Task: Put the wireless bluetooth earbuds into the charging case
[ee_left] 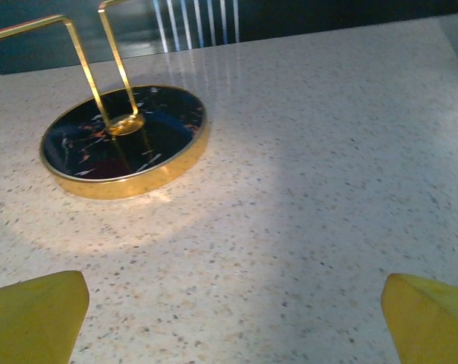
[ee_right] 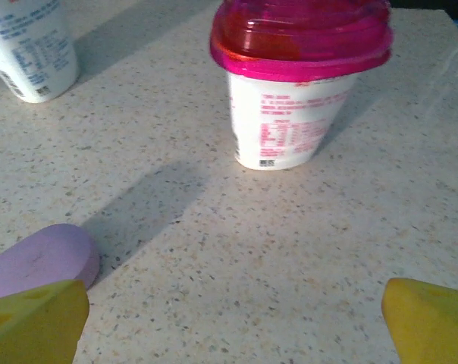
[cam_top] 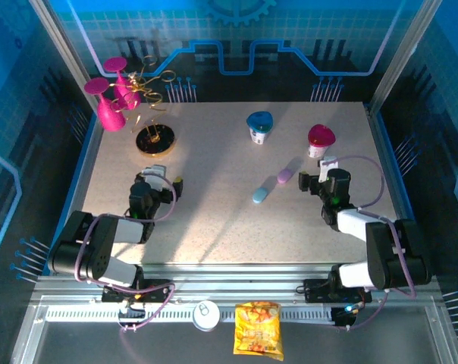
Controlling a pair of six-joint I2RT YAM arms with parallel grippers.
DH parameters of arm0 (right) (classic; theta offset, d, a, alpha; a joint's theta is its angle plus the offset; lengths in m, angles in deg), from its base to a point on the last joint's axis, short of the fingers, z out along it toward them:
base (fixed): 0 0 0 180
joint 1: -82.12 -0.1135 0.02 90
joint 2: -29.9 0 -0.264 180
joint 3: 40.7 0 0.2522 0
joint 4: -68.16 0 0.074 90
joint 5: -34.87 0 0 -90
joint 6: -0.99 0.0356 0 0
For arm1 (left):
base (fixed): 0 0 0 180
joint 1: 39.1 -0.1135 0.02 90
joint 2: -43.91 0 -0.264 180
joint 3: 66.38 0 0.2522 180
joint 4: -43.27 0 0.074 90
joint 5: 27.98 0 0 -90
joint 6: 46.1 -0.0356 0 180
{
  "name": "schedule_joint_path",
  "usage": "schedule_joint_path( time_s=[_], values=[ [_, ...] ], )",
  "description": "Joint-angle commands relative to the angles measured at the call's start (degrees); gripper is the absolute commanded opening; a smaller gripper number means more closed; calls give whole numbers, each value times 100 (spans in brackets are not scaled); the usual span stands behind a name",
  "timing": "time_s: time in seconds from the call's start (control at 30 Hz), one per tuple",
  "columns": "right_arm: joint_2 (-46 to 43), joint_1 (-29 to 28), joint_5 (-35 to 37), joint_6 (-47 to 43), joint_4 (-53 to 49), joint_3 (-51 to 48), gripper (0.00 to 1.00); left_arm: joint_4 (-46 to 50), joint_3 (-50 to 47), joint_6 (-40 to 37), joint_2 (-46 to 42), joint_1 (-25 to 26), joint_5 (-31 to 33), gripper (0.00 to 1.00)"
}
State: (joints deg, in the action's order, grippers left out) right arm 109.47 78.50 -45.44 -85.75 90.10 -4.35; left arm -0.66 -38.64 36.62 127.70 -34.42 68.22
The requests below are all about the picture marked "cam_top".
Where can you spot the light blue earbud charging case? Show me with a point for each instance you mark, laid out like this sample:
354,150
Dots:
260,195

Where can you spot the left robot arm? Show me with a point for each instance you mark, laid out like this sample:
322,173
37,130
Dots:
126,229

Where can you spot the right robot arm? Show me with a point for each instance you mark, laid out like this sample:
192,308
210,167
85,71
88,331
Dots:
350,223

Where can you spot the yogurt cup with red lid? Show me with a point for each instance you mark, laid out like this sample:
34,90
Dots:
321,136

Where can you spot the yogurt cup with blue lid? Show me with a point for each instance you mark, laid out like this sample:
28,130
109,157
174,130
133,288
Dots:
259,132

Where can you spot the pink wine glass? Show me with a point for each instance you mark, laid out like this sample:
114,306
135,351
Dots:
124,91
109,113

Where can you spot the small black controller board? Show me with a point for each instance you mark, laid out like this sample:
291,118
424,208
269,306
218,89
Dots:
344,316
132,312

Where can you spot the silver tin can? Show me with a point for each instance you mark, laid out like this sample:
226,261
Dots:
206,314

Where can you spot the yellow chips bag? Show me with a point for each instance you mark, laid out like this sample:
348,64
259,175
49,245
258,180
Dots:
257,330

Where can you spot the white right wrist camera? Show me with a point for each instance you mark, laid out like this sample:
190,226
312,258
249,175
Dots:
327,167

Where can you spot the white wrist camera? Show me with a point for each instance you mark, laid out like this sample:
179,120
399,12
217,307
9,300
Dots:
327,167
155,176

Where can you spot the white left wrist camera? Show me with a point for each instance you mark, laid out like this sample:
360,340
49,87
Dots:
155,176

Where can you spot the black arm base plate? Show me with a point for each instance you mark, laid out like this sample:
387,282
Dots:
316,290
157,290

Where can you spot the aluminium frame rail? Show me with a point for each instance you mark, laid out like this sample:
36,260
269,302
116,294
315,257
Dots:
233,277

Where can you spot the aluminium frame post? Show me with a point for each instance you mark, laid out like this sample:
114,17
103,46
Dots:
403,57
64,57

